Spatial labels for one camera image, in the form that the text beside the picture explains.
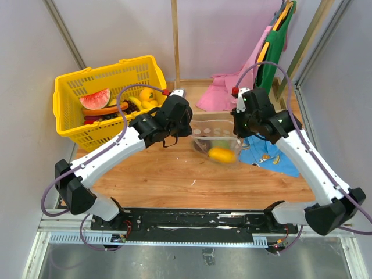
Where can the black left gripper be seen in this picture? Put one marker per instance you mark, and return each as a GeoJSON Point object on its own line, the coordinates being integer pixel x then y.
{"type": "Point", "coordinates": [187, 130]}

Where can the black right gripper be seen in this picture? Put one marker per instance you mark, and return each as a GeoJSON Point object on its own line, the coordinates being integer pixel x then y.
{"type": "Point", "coordinates": [238, 131]}

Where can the clear zip top bag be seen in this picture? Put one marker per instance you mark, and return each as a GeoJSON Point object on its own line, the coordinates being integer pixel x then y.
{"type": "Point", "coordinates": [216, 129]}

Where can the green cabbage toy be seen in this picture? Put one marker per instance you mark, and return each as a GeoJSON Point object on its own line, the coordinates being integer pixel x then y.
{"type": "Point", "coordinates": [221, 143]}

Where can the yellow mango toy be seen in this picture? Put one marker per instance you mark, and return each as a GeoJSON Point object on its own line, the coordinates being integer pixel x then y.
{"type": "Point", "coordinates": [222, 155]}

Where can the dark purple mangosteen toy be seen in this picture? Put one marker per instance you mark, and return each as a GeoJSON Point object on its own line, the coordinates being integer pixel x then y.
{"type": "Point", "coordinates": [203, 144]}

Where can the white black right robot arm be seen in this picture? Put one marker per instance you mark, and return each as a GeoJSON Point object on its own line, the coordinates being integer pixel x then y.
{"type": "Point", "coordinates": [336, 202]}

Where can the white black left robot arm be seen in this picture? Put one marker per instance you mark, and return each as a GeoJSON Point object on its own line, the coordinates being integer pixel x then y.
{"type": "Point", "coordinates": [76, 178]}

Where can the green cloth garment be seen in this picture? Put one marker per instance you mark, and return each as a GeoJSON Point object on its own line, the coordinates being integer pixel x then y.
{"type": "Point", "coordinates": [277, 38]}

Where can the yellow lemon toy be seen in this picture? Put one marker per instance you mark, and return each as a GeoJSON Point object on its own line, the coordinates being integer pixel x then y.
{"type": "Point", "coordinates": [149, 104]}

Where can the blue cartoon print cloth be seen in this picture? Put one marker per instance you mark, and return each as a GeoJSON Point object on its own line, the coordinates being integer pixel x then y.
{"type": "Point", "coordinates": [260, 153]}

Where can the pink cloth garment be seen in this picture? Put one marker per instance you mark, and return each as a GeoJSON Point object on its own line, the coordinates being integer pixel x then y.
{"type": "Point", "coordinates": [218, 96]}

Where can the orange fruit toy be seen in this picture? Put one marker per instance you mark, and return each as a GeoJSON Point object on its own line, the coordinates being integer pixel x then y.
{"type": "Point", "coordinates": [147, 94]}

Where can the dark grape bunch toy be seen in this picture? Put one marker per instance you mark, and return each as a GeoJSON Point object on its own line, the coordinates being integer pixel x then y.
{"type": "Point", "coordinates": [131, 108]}

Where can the yellow banana toy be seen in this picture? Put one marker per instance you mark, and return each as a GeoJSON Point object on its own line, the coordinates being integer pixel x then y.
{"type": "Point", "coordinates": [135, 101]}

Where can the yellow clothes hanger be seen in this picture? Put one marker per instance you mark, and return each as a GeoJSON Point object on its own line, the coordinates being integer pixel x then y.
{"type": "Point", "coordinates": [263, 52]}

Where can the watermelon slice toy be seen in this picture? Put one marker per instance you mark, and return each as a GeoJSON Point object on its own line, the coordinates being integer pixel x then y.
{"type": "Point", "coordinates": [96, 100]}

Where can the orange hot dog toy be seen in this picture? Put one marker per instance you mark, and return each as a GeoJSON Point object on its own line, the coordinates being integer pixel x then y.
{"type": "Point", "coordinates": [105, 111]}

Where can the red chili pepper toy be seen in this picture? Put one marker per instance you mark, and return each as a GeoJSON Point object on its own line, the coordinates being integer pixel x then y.
{"type": "Point", "coordinates": [92, 119]}

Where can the yellow plastic shopping basket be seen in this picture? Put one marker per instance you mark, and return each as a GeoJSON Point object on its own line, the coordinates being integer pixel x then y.
{"type": "Point", "coordinates": [125, 79]}

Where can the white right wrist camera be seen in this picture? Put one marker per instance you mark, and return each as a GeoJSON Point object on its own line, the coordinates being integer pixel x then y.
{"type": "Point", "coordinates": [238, 94]}

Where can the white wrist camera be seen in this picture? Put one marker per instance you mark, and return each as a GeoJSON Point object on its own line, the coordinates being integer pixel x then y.
{"type": "Point", "coordinates": [176, 92]}
{"type": "Point", "coordinates": [238, 94]}

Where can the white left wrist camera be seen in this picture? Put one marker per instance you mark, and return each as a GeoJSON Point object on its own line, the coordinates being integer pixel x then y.
{"type": "Point", "coordinates": [176, 92]}

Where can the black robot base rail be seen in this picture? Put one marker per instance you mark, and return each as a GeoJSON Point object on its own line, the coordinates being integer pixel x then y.
{"type": "Point", "coordinates": [193, 226]}

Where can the wooden clothes rack frame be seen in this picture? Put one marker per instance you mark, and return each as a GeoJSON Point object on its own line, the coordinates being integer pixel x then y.
{"type": "Point", "coordinates": [218, 36]}

